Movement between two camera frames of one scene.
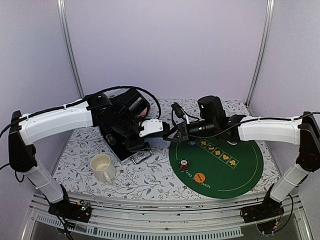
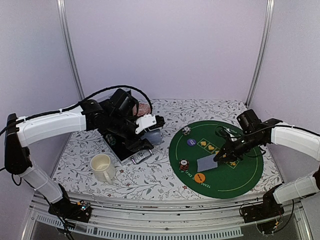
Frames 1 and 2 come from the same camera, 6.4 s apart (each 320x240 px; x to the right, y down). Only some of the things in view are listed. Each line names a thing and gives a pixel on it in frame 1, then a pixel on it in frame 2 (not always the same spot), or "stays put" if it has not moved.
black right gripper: (182, 129) to (231, 155)
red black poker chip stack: (183, 164) stays put
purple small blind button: (192, 143) stays put
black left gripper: (138, 146) stays put
